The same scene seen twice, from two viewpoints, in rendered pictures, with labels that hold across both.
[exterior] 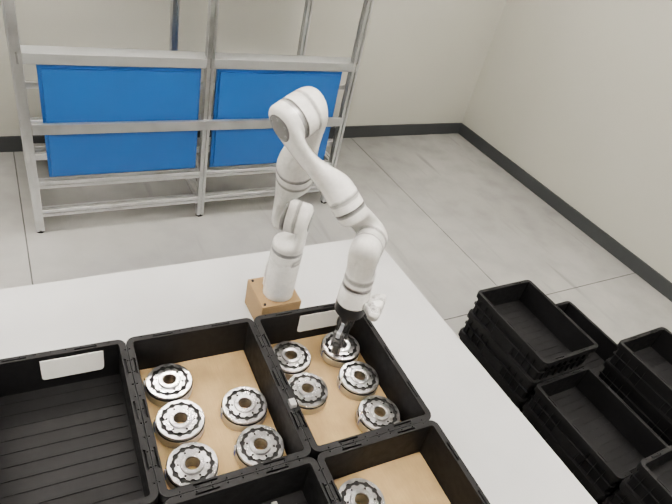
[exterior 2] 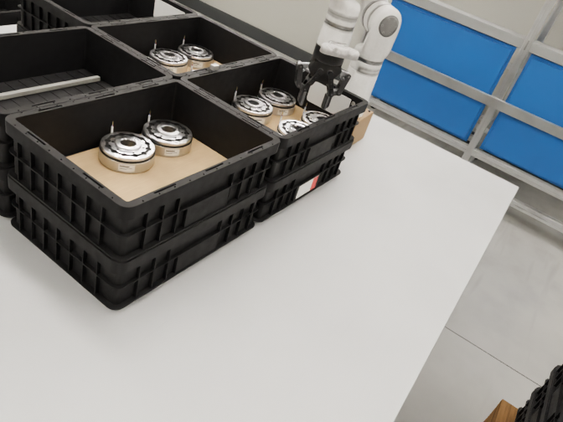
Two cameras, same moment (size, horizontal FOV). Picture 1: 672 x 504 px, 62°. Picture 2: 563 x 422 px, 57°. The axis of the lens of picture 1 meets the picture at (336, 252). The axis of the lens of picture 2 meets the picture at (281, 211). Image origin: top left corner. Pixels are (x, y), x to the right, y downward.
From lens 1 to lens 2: 1.29 m
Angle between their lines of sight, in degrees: 47
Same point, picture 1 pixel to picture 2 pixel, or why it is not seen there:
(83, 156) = (387, 83)
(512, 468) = (348, 322)
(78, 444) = not seen: hidden behind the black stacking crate
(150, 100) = (457, 58)
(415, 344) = (420, 227)
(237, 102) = (535, 95)
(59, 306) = not seen: hidden behind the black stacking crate
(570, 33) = not seen: outside the picture
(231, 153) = (505, 144)
